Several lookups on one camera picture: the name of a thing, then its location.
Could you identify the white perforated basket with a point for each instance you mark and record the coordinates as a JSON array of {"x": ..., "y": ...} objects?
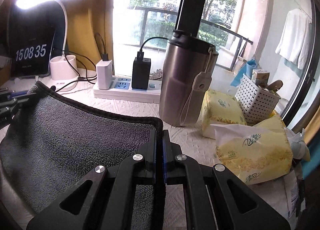
[{"x": 256, "y": 103}]

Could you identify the yellow tissue pack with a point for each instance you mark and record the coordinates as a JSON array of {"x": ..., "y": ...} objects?
[
  {"x": 219, "y": 109},
  {"x": 255, "y": 154}
]

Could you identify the white power strip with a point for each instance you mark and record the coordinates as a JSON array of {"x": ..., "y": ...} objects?
[{"x": 120, "y": 89}]

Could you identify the white textured tablecloth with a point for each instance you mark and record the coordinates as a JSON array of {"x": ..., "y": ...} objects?
[{"x": 192, "y": 144}]

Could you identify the white charger adapter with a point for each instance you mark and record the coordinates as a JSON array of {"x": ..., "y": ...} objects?
[{"x": 104, "y": 74}]

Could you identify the white hanging shirt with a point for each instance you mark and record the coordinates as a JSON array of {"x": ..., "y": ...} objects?
[{"x": 294, "y": 40}]

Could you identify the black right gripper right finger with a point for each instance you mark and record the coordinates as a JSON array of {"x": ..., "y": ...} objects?
[{"x": 214, "y": 197}]

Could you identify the stainless steel tumbler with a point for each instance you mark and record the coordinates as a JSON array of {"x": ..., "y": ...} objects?
[{"x": 187, "y": 75}]

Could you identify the purple and grey towel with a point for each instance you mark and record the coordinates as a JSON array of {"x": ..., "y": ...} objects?
[{"x": 53, "y": 142}]

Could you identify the white desk lamp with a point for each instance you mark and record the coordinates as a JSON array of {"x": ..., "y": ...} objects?
[{"x": 64, "y": 75}]

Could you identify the tablet showing clock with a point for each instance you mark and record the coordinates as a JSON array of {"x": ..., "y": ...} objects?
[{"x": 30, "y": 40}]

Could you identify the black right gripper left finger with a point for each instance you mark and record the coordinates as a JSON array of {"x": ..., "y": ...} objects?
[{"x": 104, "y": 197}]

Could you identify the yellow curtain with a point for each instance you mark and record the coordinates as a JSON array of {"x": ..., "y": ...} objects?
[{"x": 90, "y": 26}]

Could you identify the black charger adapter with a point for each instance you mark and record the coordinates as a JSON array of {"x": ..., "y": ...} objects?
[{"x": 141, "y": 72}]

